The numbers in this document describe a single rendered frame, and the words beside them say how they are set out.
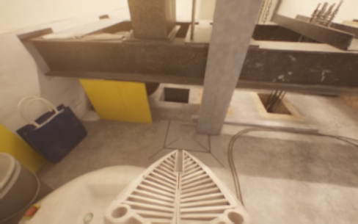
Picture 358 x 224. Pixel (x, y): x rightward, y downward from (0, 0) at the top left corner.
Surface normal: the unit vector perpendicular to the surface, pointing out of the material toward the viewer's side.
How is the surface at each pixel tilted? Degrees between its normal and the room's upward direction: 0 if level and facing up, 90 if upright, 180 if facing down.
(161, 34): 90
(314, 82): 90
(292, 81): 90
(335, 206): 0
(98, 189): 70
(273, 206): 0
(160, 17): 90
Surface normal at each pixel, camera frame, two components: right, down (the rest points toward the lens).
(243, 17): 0.10, 0.66
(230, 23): -0.23, 0.65
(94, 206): 0.00, -0.74
